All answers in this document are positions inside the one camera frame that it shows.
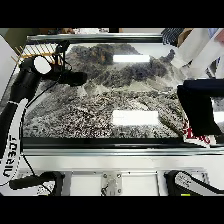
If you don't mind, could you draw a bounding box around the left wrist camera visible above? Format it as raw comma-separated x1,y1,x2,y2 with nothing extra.
54,39,72,72

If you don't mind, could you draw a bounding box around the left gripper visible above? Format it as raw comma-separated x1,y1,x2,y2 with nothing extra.
57,70,89,87

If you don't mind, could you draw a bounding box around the dark navy garment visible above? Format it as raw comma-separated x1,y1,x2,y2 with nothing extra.
176,78,224,137

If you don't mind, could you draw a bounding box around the white garment with red print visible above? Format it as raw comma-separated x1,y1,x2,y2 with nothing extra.
181,119,216,148

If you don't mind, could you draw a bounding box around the black cable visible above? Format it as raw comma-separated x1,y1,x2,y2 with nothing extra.
19,74,65,178

